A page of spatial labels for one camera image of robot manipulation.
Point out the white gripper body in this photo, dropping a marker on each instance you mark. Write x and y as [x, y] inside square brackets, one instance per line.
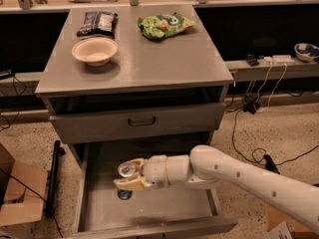
[156, 170]

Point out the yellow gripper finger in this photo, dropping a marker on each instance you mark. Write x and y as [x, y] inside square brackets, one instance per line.
[137, 165]
[138, 183]

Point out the redbull can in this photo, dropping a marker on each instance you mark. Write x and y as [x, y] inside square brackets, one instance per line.
[126, 170]

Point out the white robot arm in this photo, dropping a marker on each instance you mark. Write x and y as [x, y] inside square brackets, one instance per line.
[205, 164]

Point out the open grey middle drawer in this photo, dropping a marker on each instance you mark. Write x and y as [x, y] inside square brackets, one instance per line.
[173, 213]

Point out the closed grey top drawer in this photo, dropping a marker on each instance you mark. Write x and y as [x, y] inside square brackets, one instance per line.
[103, 126]

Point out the grey drawer cabinet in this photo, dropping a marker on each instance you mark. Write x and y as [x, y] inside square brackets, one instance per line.
[178, 71]

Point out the black bar on floor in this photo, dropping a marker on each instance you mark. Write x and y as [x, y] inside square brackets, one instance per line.
[58, 151]

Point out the left cardboard box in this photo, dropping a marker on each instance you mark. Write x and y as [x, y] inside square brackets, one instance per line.
[23, 188]

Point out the cardboard box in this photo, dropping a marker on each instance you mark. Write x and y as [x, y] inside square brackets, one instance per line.
[298, 231]
[23, 188]

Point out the black stand leg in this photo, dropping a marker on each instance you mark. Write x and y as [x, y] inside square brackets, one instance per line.
[270, 165]

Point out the beige paper bowl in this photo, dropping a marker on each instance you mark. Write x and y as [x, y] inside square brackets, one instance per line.
[95, 51]

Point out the green chip bag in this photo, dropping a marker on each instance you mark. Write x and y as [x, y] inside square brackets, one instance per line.
[163, 26]

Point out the right cardboard box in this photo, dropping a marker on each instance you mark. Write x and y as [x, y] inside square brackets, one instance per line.
[298, 231]

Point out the small black device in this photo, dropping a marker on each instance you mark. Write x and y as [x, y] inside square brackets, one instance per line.
[251, 60]

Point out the dark snack bag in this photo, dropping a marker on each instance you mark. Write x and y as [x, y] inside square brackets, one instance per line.
[98, 23]

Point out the white power strip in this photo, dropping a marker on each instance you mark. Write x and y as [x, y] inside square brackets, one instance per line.
[280, 59]

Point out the blue white bowl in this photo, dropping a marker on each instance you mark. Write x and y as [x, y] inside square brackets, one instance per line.
[306, 52]

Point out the black drawer handle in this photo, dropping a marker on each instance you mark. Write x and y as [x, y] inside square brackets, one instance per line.
[142, 122]

